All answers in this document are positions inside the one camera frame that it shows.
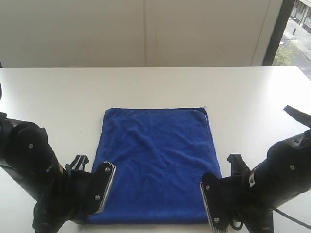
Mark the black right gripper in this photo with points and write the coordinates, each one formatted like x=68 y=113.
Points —
x=244 y=209

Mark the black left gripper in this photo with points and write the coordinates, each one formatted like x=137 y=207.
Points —
x=63 y=195

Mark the blue towel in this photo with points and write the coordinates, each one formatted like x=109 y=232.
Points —
x=160 y=156

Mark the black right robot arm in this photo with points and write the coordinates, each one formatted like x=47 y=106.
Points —
x=285 y=173

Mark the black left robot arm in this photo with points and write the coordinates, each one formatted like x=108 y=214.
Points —
x=27 y=157

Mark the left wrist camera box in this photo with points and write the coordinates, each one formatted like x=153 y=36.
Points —
x=99 y=187

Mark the dark window frame post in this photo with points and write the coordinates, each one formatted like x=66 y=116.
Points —
x=278 y=31

